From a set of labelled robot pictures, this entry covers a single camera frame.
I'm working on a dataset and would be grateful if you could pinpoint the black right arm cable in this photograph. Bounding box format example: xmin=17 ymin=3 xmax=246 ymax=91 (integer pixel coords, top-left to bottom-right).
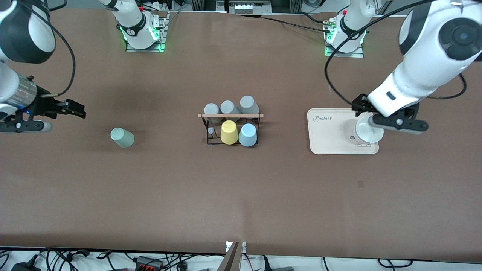
xmin=15 ymin=0 xmax=76 ymax=98

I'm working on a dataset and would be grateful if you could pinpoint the yellow cup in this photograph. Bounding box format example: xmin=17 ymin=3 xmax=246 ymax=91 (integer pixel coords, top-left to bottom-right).
xmin=220 ymin=120 xmax=239 ymax=145

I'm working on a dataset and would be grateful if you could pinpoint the black power adapter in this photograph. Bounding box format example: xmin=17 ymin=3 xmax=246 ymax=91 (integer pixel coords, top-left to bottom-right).
xmin=11 ymin=262 xmax=42 ymax=271

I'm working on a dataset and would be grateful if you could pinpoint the pale green cup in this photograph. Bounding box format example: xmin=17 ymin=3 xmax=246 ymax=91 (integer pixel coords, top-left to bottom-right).
xmin=110 ymin=128 xmax=135 ymax=148

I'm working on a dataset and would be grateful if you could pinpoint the black cable on table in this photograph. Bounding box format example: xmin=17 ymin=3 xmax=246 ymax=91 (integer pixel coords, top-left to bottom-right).
xmin=235 ymin=14 xmax=334 ymax=33

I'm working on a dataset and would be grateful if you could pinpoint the black red connector block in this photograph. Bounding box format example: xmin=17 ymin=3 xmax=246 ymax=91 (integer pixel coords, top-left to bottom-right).
xmin=136 ymin=256 xmax=164 ymax=271

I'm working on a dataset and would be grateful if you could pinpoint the light blue cup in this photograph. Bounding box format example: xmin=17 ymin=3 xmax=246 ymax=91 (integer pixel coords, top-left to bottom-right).
xmin=238 ymin=123 xmax=258 ymax=147

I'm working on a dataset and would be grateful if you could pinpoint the grey terminal box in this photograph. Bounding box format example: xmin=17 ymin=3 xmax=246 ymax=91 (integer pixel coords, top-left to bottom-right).
xmin=226 ymin=0 xmax=272 ymax=15

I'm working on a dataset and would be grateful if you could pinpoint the grey cup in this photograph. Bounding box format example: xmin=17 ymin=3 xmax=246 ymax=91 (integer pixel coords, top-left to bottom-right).
xmin=204 ymin=103 xmax=221 ymax=124
xmin=220 ymin=100 xmax=241 ymax=121
xmin=240 ymin=96 xmax=260 ymax=115

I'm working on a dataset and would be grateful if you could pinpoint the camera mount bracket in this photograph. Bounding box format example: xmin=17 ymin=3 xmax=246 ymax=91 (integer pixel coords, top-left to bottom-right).
xmin=218 ymin=241 xmax=247 ymax=271

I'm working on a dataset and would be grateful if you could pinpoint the black wire cup rack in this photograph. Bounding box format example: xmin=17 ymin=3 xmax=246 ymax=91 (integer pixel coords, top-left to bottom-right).
xmin=198 ymin=113 xmax=264 ymax=146

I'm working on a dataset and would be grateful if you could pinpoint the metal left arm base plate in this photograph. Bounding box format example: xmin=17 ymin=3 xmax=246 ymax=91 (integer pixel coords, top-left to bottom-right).
xmin=325 ymin=19 xmax=365 ymax=58

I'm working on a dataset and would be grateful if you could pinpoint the white bowl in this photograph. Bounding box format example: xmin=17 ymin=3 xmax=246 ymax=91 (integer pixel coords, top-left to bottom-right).
xmin=352 ymin=116 xmax=384 ymax=145

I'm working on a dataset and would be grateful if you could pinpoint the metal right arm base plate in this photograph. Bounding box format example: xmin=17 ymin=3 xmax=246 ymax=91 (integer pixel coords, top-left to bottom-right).
xmin=125 ymin=11 xmax=167 ymax=52

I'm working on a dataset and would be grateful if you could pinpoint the cream plastic tray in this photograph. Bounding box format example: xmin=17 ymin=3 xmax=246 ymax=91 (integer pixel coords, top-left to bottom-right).
xmin=307 ymin=108 xmax=379 ymax=155

